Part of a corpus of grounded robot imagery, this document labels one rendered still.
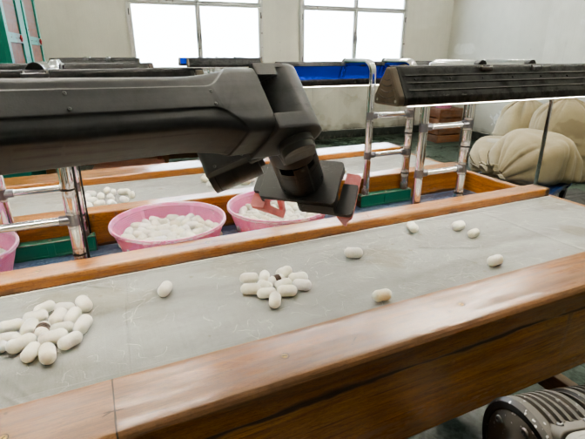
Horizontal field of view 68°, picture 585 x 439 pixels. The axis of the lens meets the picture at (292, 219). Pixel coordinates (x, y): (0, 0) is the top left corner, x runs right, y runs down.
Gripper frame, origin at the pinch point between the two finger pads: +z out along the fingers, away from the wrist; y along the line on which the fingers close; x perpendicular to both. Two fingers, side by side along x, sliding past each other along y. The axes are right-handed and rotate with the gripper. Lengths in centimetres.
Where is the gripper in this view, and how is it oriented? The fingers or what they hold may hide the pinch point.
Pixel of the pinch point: (312, 215)
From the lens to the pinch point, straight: 63.4
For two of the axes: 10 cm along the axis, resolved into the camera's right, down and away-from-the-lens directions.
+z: 2.1, 5.1, 8.3
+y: 9.4, 1.2, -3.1
